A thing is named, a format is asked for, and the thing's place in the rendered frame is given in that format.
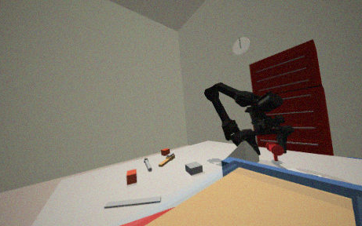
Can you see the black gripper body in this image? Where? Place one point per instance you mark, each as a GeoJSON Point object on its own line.
{"type": "Point", "coordinates": [278, 131]}

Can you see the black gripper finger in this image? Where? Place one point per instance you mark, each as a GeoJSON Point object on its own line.
{"type": "Point", "coordinates": [251, 141]}
{"type": "Point", "coordinates": [282, 141]}

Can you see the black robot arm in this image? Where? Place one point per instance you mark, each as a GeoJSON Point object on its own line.
{"type": "Point", "coordinates": [268, 102]}

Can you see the small reddish-brown block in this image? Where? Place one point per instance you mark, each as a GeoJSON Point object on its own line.
{"type": "Point", "coordinates": [165, 151]}
{"type": "Point", "coordinates": [131, 176]}

